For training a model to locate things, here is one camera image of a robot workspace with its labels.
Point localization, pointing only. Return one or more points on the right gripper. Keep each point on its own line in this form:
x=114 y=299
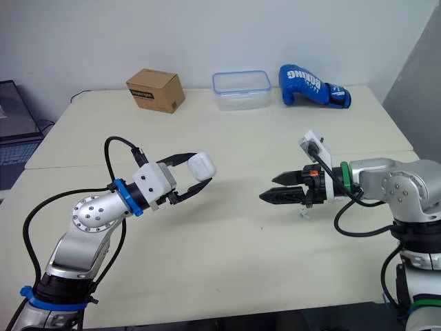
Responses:
x=315 y=188

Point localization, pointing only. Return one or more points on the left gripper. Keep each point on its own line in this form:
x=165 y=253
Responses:
x=171 y=198

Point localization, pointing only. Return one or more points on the white earbud case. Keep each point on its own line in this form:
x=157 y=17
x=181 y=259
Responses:
x=201 y=166

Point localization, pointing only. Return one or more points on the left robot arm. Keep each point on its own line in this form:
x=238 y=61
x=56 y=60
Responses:
x=87 y=213

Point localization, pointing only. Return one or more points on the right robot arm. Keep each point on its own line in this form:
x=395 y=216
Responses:
x=379 y=176

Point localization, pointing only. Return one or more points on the brown cardboard box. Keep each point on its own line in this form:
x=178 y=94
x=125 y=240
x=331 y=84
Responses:
x=155 y=90

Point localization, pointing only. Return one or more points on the clear plastic container blue rim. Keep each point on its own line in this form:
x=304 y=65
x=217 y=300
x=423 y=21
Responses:
x=241 y=93

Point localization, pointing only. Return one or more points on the blue boxing glove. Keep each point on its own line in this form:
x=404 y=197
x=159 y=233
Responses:
x=303 y=84

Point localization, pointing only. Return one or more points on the dark laptop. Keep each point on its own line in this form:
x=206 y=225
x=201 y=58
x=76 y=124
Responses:
x=15 y=113

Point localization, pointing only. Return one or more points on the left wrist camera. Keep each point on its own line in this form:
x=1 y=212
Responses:
x=148 y=182

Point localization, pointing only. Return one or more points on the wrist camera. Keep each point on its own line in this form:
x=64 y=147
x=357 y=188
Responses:
x=148 y=182
x=322 y=151

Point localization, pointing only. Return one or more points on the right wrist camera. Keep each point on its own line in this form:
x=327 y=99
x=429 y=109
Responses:
x=322 y=151

